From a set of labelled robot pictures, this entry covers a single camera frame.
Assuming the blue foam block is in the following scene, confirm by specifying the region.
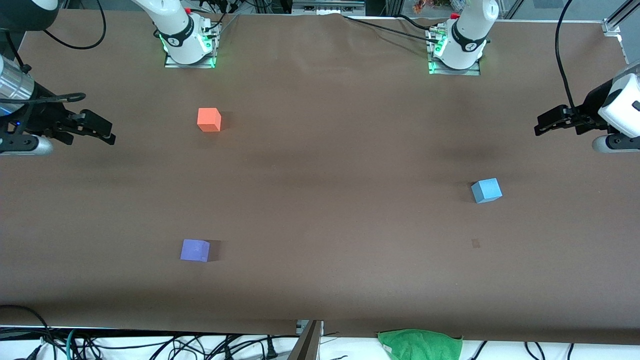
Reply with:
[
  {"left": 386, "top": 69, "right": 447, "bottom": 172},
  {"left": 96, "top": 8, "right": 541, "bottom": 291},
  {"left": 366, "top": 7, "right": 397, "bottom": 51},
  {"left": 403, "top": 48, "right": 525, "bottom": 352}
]
[{"left": 470, "top": 177, "right": 503, "bottom": 204}]

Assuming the orange foam block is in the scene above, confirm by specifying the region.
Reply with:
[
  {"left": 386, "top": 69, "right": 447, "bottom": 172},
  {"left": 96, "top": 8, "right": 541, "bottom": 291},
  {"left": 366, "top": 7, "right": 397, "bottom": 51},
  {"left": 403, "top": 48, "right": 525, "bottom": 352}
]
[{"left": 197, "top": 107, "right": 222, "bottom": 133}]

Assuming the purple foam block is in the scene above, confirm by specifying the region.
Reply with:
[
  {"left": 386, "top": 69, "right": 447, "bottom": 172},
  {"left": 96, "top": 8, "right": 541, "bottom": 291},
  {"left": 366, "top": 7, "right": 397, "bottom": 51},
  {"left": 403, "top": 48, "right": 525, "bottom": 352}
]
[{"left": 179, "top": 238, "right": 211, "bottom": 263}]

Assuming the aluminium corner profile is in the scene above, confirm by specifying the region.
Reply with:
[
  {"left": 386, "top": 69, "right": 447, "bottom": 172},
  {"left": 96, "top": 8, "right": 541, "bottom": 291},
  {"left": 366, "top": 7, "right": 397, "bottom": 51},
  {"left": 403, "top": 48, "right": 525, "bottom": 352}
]
[{"left": 602, "top": 0, "right": 640, "bottom": 37}]

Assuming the orange toy pile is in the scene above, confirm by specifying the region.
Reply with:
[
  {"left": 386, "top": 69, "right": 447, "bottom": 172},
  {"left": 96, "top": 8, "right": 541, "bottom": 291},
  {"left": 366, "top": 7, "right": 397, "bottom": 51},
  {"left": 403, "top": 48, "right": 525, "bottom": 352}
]
[{"left": 412, "top": 0, "right": 453, "bottom": 14}]

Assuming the brown table cover sheet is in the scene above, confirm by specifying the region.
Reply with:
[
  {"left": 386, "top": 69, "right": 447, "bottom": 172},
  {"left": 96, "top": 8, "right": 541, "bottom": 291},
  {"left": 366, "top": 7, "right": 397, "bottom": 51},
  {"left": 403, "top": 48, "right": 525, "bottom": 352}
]
[{"left": 0, "top": 9, "right": 640, "bottom": 346}]

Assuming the green cloth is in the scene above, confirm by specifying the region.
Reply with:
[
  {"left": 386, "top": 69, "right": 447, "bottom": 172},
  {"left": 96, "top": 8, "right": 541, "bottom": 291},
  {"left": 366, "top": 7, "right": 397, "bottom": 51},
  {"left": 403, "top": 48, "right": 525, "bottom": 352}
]
[{"left": 377, "top": 328, "right": 464, "bottom": 360}]

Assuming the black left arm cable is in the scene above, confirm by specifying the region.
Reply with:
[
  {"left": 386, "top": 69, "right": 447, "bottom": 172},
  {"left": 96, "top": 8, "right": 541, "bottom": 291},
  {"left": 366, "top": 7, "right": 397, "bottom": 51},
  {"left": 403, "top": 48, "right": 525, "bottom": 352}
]
[{"left": 554, "top": 0, "right": 577, "bottom": 113}]

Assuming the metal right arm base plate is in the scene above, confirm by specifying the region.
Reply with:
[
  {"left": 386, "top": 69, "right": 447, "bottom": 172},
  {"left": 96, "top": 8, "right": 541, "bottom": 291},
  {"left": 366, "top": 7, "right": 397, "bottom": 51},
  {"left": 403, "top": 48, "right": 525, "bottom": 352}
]
[{"left": 164, "top": 22, "right": 217, "bottom": 69}]

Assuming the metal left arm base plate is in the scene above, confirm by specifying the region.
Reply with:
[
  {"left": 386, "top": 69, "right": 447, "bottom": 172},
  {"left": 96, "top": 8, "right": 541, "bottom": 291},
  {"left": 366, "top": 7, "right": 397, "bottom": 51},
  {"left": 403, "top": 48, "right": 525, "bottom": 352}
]
[{"left": 427, "top": 27, "right": 482, "bottom": 77}]

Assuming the black cable to base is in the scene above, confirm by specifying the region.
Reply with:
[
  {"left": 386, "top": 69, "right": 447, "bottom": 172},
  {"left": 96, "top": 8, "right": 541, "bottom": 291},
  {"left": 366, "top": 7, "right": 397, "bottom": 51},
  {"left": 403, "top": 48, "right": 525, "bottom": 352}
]
[
  {"left": 394, "top": 14, "right": 435, "bottom": 31},
  {"left": 342, "top": 15, "right": 435, "bottom": 41}
]

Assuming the thick black floor cable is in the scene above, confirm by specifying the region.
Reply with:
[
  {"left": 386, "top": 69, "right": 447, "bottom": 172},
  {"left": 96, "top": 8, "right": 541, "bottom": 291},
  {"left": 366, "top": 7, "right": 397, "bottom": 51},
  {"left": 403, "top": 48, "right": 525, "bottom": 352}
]
[{"left": 0, "top": 304, "right": 57, "bottom": 360}]

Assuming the teal cable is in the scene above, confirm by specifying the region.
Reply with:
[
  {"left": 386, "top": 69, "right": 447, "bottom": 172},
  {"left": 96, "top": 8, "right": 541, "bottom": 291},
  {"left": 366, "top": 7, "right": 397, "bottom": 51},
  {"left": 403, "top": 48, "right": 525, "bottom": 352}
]
[{"left": 64, "top": 328, "right": 84, "bottom": 360}]

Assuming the aluminium frame rail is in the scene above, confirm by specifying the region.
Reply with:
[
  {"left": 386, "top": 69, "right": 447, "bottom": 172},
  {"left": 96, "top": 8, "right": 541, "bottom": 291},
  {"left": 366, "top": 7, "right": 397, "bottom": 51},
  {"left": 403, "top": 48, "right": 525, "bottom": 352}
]
[{"left": 291, "top": 0, "right": 366, "bottom": 16}]

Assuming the grey metal post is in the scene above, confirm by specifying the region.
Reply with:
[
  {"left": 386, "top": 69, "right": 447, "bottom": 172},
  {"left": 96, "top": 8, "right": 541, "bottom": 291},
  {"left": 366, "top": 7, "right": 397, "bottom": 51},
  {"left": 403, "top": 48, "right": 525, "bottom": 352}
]
[{"left": 287, "top": 320, "right": 325, "bottom": 360}]

